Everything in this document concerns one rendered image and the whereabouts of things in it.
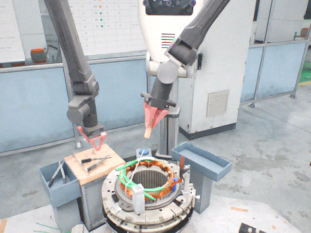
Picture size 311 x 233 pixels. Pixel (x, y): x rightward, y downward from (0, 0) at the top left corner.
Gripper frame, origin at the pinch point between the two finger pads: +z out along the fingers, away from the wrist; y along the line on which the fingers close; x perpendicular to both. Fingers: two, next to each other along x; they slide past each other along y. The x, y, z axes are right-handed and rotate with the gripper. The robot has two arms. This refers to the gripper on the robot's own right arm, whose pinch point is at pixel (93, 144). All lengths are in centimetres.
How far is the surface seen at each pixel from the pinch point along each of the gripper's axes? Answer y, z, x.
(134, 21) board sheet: -175, -27, 132
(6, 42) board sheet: -201, -14, 2
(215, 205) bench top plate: 27, 40, 46
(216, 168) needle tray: 28, 15, 43
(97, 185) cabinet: 3.9, 17.0, -2.4
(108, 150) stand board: -7.9, 10.6, 9.1
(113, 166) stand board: 4.6, 10.5, 5.5
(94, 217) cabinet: 3.9, 32.9, -5.8
